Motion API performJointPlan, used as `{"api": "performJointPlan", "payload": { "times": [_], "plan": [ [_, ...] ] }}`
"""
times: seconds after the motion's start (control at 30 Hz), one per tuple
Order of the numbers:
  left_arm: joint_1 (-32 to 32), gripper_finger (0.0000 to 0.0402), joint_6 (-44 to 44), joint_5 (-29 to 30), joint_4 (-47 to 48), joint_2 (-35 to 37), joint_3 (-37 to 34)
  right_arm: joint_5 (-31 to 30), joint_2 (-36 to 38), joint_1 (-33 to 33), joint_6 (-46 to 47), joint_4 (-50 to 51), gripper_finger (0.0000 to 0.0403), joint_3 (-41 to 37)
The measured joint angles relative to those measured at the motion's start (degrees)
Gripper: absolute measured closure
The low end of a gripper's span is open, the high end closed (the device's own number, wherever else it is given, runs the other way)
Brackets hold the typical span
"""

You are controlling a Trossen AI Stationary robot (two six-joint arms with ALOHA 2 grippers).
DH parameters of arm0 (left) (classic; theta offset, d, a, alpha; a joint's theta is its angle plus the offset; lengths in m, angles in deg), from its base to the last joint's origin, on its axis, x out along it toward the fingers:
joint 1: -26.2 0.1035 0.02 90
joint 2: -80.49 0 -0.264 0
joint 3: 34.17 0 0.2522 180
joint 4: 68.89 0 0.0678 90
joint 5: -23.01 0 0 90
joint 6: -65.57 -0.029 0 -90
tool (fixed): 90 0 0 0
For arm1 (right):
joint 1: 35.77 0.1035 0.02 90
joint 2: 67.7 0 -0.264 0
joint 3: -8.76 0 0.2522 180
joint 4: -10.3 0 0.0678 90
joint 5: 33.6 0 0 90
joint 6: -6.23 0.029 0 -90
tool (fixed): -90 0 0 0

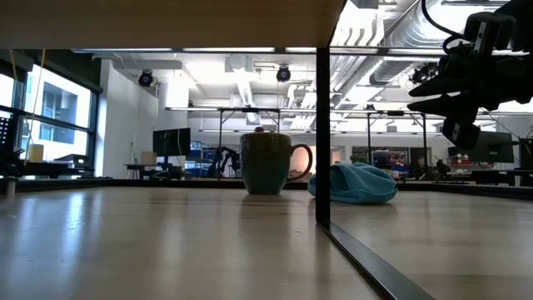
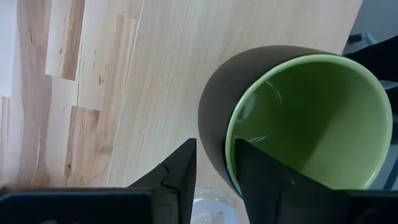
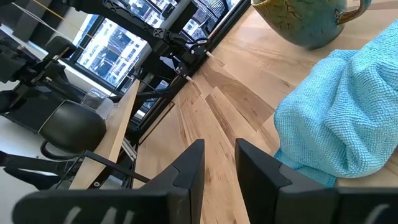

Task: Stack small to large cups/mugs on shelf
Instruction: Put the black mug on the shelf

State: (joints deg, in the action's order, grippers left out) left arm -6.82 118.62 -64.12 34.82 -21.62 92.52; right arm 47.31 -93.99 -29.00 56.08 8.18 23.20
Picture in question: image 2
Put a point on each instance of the light wooden shelf board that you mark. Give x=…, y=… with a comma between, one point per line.
x=174, y=62

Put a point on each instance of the clear plastic cup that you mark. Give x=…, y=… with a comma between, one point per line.
x=213, y=205

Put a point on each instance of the black mug green inside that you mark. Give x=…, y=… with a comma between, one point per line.
x=217, y=93

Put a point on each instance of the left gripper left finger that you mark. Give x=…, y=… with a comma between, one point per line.
x=178, y=186

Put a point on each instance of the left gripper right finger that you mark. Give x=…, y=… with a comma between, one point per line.
x=264, y=193

